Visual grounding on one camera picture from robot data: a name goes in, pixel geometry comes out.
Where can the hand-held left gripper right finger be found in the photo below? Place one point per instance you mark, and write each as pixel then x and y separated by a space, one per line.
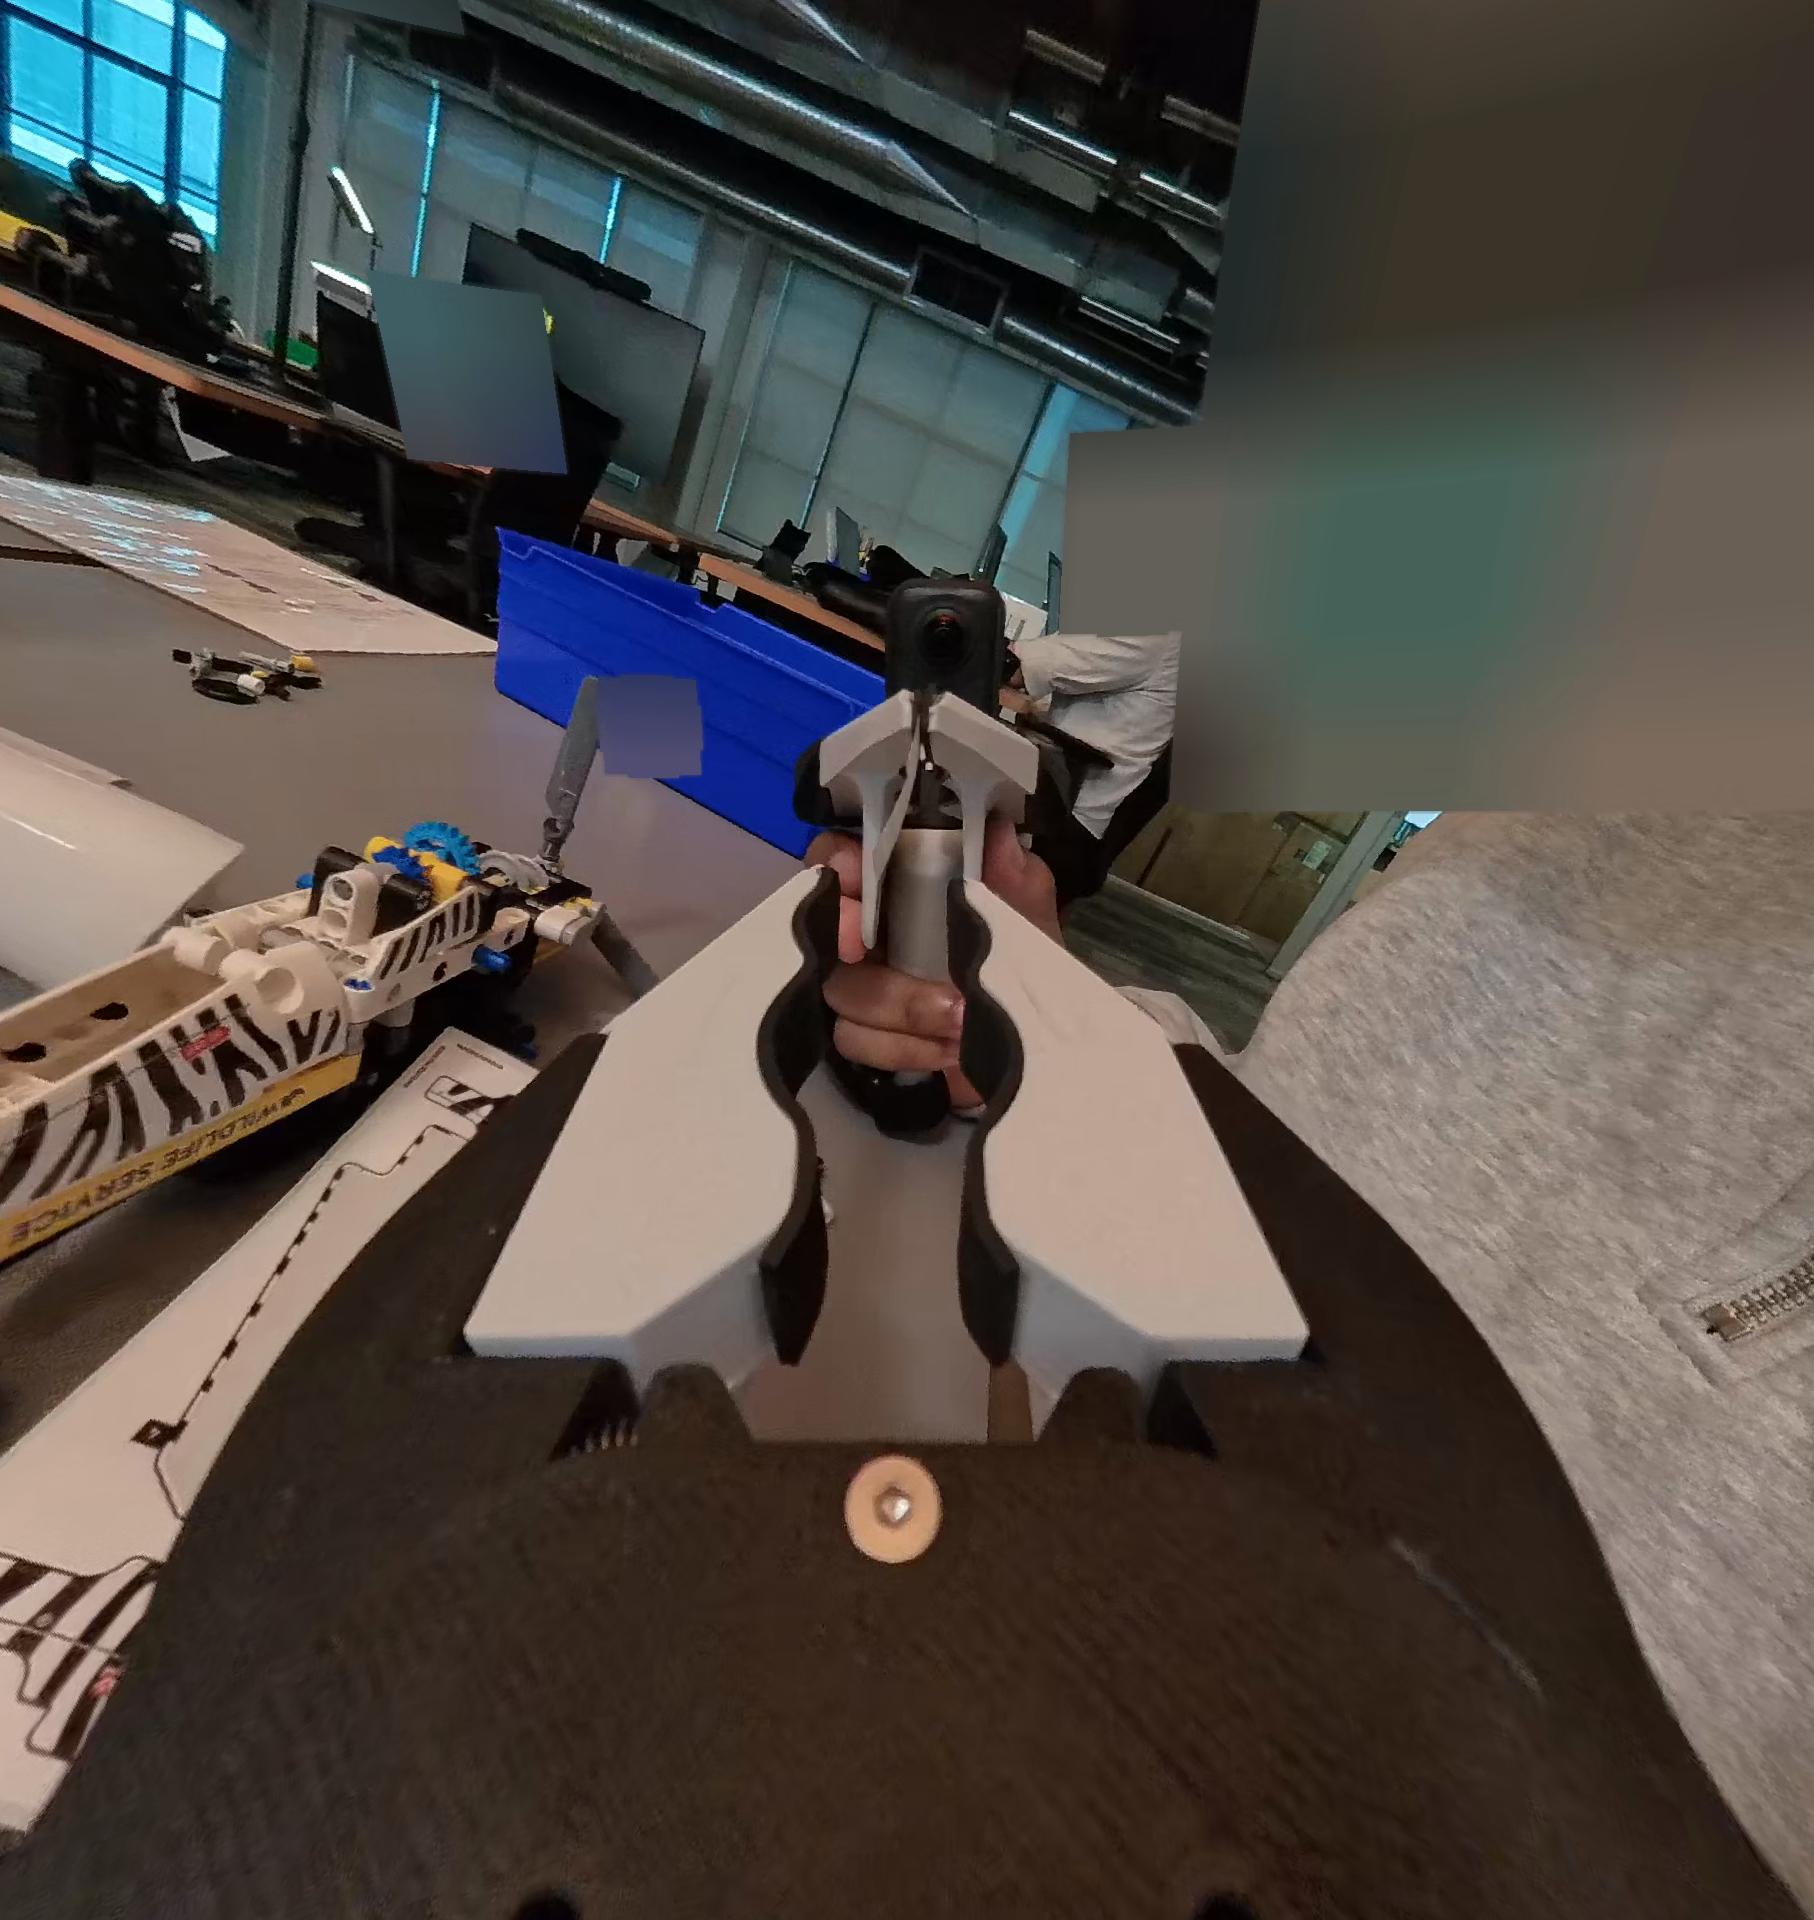
pixel 1148 1200

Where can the blue plastic bin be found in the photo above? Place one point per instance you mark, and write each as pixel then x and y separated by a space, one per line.
pixel 771 704

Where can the black computer monitor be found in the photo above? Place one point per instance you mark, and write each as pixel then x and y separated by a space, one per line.
pixel 638 360

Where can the pile of black equipment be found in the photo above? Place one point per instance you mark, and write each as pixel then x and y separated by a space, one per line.
pixel 128 256

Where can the large printed cardboard sheet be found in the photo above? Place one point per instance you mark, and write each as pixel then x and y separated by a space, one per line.
pixel 171 548

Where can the small lego assembly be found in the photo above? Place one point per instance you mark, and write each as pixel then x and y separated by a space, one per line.
pixel 239 678

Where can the lego instruction booklet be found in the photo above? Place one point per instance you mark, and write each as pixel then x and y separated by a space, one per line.
pixel 67 856

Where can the zebra sticker sheet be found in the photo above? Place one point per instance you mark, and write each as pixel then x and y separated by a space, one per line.
pixel 128 1426

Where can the person's right hand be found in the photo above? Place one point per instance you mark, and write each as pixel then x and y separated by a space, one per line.
pixel 907 1020

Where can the person's grey hoodie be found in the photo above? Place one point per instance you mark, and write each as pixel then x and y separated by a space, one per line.
pixel 1596 1124

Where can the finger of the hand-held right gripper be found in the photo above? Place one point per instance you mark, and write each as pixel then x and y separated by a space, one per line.
pixel 869 751
pixel 989 751

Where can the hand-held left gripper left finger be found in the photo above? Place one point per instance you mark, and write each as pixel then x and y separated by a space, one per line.
pixel 638 1200

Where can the zebra striped lego helicopter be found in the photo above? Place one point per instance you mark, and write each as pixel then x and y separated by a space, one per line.
pixel 171 1066

